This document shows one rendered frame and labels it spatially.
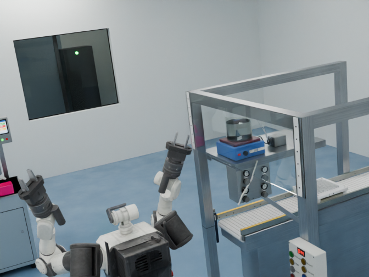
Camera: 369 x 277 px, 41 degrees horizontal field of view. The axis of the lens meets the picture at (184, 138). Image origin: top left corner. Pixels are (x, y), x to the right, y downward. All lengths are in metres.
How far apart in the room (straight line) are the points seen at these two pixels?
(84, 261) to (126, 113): 5.64
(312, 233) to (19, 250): 3.22
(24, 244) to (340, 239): 2.81
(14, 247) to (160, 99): 3.81
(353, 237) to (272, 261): 0.65
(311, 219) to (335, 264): 1.33
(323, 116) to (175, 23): 5.89
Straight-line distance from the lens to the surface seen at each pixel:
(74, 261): 2.12
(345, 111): 2.17
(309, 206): 2.15
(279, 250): 3.13
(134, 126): 7.71
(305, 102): 7.74
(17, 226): 4.78
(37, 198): 2.11
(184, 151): 2.29
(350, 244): 3.52
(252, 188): 2.78
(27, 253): 4.89
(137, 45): 7.60
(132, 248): 2.08
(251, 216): 3.11
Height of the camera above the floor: 2.20
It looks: 15 degrees down
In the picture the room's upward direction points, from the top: 7 degrees counter-clockwise
